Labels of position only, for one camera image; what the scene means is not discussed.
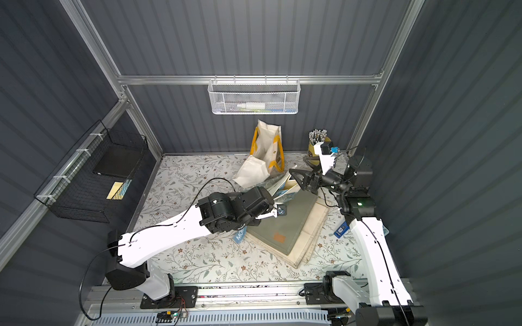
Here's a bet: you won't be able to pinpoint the cream tote blue print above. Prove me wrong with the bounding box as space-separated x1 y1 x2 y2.
233 173 301 244

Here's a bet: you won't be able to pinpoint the olive green canvas bag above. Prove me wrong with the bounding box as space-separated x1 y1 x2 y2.
247 190 318 255

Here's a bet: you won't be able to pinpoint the cream tote bag front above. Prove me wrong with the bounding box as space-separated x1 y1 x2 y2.
246 202 330 268

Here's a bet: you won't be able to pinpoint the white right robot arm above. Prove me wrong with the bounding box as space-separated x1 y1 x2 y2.
289 155 428 325

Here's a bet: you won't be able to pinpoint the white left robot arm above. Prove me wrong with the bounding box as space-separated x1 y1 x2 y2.
105 187 278 301

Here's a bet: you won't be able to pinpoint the yellow pencil cup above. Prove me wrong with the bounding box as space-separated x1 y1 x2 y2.
304 141 320 168

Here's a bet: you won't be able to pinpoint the bundle of pencils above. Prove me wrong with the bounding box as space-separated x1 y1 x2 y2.
309 129 328 145

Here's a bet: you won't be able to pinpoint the blue black marker device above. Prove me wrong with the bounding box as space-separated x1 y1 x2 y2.
333 221 350 239

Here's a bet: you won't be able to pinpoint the white tube in basket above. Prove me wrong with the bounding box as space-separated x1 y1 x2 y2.
237 102 266 112

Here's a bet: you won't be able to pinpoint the black notebook in basket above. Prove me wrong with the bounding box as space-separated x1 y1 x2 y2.
92 146 143 178

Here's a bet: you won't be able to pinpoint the yellow sticky notepad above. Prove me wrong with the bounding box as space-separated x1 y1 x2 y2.
106 182 126 200

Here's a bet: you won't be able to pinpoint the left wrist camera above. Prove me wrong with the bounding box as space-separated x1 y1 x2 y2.
256 204 288 220

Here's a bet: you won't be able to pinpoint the cream tote yellow handles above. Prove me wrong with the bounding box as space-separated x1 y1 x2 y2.
232 120 285 189

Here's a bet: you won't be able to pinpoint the white wire wall basket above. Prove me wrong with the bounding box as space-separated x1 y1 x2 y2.
207 79 301 115

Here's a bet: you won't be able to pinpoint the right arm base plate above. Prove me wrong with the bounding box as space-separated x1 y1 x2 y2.
298 283 332 305

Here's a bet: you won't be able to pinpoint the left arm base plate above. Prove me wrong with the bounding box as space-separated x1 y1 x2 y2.
140 286 199 310

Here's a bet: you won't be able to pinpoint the black wire wall basket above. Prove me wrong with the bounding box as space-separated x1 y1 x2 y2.
34 124 148 224

